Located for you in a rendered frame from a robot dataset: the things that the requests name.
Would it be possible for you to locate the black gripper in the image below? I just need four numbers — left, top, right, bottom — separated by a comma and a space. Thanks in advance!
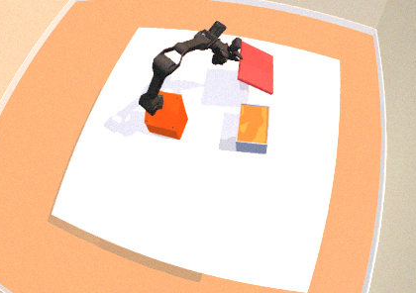
211, 37, 243, 66

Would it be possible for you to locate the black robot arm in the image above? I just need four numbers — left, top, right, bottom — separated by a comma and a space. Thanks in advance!
139, 21, 228, 116

